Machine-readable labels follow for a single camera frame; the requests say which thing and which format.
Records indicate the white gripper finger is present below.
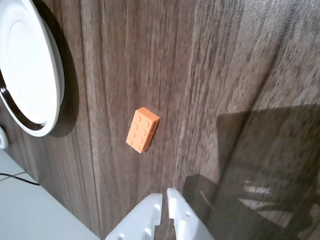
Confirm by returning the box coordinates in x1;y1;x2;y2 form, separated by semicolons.
166;187;216;240
104;192;164;240

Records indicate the orange lego block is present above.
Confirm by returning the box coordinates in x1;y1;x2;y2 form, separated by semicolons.
125;106;161;154

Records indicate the white round plate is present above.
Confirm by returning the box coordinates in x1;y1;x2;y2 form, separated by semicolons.
0;0;66;138

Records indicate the thin black cable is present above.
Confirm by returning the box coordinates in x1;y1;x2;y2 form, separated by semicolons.
0;172;41;187

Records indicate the white plastic ring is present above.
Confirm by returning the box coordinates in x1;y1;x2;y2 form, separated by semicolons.
0;124;12;150

